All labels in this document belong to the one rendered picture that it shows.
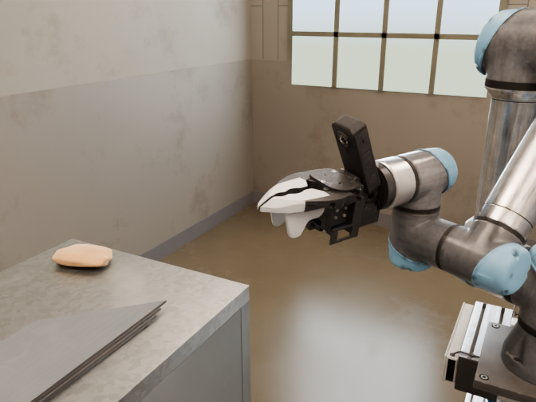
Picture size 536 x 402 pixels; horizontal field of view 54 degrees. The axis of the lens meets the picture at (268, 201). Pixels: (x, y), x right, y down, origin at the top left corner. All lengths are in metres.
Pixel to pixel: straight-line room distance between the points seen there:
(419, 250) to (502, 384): 0.35
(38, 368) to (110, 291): 0.32
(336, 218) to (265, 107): 3.89
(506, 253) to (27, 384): 0.80
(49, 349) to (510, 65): 0.98
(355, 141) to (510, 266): 0.27
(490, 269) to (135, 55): 2.92
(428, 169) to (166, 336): 0.63
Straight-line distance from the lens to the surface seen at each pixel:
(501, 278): 0.78
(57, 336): 1.14
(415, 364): 2.86
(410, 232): 0.85
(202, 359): 1.19
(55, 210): 3.08
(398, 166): 0.78
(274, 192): 0.66
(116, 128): 3.32
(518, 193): 0.82
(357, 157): 0.70
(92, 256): 1.43
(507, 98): 1.02
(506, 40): 1.00
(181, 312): 1.20
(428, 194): 0.83
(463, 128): 4.07
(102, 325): 1.15
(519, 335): 1.11
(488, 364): 1.13
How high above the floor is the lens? 1.68
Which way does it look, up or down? 20 degrees down
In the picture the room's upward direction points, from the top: straight up
